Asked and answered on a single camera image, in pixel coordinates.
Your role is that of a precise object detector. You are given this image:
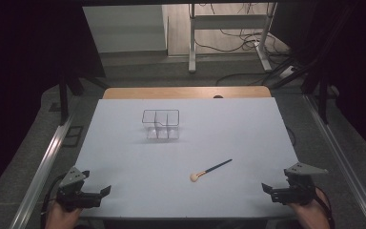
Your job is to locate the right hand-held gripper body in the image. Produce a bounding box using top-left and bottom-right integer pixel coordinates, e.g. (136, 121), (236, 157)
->
(271, 162), (329, 205)

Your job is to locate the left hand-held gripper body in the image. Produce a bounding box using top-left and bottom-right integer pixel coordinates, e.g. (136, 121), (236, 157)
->
(55, 166), (102, 211)

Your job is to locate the makeup brush with black handle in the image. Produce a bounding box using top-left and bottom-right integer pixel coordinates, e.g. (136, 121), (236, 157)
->
(189, 158), (234, 183)

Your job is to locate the clear plastic organizer box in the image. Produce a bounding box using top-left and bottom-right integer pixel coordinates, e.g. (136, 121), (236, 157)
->
(141, 109), (181, 141)

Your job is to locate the person's left hand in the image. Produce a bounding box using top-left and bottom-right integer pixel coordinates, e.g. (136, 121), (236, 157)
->
(46, 200), (83, 229)

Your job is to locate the person's right hand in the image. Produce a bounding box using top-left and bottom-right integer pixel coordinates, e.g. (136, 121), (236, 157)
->
(287, 189), (332, 229)

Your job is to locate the white table cover sheet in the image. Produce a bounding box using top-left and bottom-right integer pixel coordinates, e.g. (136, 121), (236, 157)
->
(74, 96), (300, 220)

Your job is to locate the black stand leg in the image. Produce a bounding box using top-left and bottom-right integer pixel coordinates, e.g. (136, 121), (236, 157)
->
(58, 75), (71, 126)
(317, 78), (330, 124)

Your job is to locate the white power strip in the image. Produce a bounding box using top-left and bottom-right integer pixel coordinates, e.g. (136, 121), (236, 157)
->
(278, 65), (297, 79)

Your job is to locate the wooden table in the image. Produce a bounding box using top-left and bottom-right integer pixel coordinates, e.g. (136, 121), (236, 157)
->
(102, 85), (273, 100)

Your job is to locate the black curtain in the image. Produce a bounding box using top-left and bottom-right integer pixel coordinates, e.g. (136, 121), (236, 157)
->
(0, 0), (107, 204)
(269, 0), (366, 157)

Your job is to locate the white cabinet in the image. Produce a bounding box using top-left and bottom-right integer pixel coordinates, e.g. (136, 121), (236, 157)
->
(82, 4), (169, 54)

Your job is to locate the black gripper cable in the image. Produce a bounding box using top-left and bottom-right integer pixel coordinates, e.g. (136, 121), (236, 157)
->
(314, 186), (336, 229)
(40, 174), (67, 229)

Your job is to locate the aluminium rail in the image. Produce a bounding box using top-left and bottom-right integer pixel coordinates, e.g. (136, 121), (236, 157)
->
(9, 116), (74, 229)
(302, 94), (366, 229)

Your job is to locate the tangle of black floor cables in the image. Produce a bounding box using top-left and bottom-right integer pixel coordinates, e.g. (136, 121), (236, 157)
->
(193, 3), (292, 66)

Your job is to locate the white metal desk frame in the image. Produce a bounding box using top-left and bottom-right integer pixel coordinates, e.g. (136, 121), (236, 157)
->
(188, 2), (278, 74)

